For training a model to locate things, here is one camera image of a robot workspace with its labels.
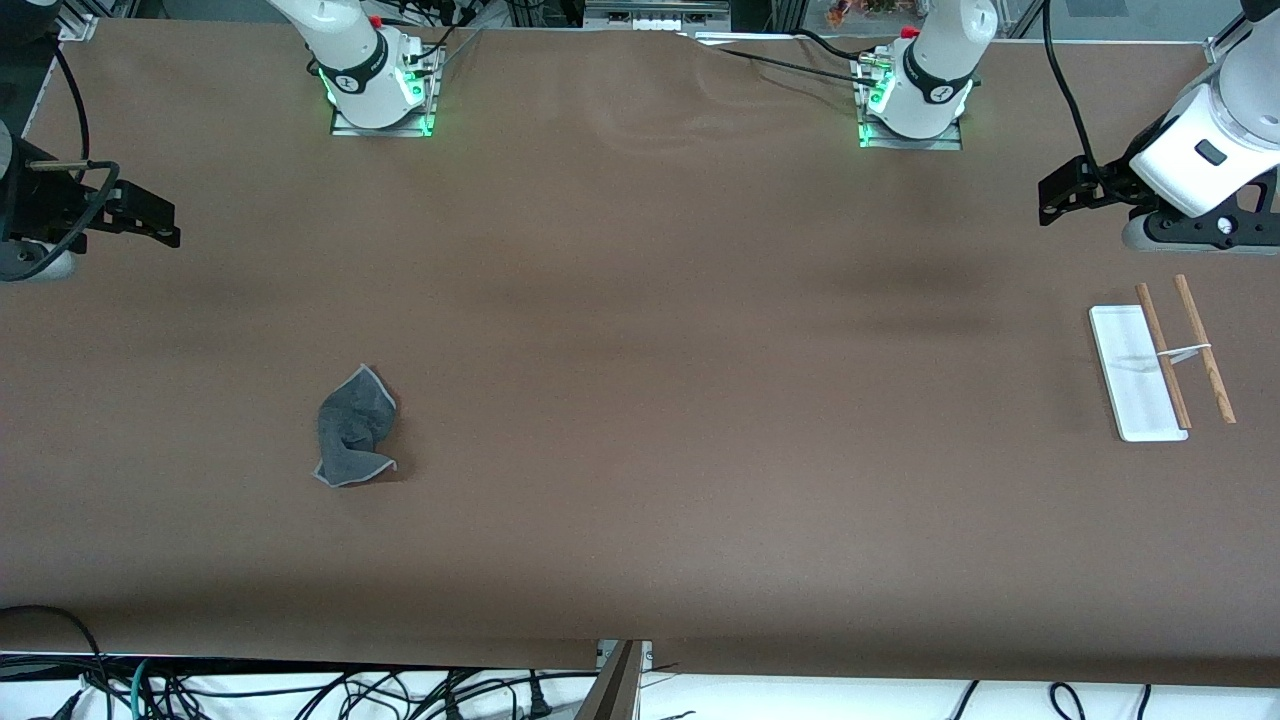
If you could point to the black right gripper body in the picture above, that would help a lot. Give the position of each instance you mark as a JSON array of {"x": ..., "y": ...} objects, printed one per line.
[{"x": 40, "y": 205}]

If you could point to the grey towel with pale edging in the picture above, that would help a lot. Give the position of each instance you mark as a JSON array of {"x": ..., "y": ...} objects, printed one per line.
[{"x": 350, "y": 430}]

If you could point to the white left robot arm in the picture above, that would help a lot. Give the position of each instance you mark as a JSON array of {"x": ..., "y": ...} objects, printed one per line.
[{"x": 940, "y": 60}]

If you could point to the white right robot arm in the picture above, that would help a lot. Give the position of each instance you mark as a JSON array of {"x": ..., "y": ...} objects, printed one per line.
[{"x": 350, "y": 50}]

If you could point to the white base wooden towel rack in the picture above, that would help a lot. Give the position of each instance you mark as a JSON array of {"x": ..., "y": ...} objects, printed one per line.
[{"x": 1140, "y": 380}]

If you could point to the orange clutter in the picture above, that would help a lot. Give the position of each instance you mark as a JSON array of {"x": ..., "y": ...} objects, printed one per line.
[{"x": 850, "y": 12}]

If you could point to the white power strip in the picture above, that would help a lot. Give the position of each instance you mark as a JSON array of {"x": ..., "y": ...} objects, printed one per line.
[{"x": 655, "y": 22}]

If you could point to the black power plug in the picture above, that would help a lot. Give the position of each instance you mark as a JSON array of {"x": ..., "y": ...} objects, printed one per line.
[{"x": 540, "y": 703}]

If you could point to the aluminium frame profile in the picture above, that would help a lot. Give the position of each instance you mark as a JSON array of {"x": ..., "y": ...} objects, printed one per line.
[
  {"x": 1225, "y": 45},
  {"x": 80, "y": 25}
]

